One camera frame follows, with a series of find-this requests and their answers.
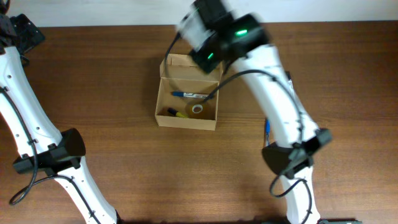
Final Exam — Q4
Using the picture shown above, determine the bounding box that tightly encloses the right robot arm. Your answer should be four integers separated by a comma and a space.
180, 1, 331, 223

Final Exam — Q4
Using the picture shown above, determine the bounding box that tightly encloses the black whiteboard marker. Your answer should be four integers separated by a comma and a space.
285, 71, 295, 96

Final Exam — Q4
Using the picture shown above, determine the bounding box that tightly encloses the blue ballpoint pen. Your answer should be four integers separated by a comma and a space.
264, 119, 271, 147

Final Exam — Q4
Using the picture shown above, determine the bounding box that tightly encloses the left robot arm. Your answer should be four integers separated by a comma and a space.
1, 5, 122, 223

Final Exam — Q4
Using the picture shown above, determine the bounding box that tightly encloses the yellow tape roll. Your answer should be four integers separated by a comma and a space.
185, 103, 212, 119

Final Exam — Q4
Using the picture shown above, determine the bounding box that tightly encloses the blue whiteboard marker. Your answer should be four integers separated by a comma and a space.
172, 91, 208, 99

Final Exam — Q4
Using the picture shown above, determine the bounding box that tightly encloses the cardboard box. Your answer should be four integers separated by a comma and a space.
155, 54, 224, 131

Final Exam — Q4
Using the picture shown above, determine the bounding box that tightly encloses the yellow highlighter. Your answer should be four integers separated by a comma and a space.
167, 108, 188, 118

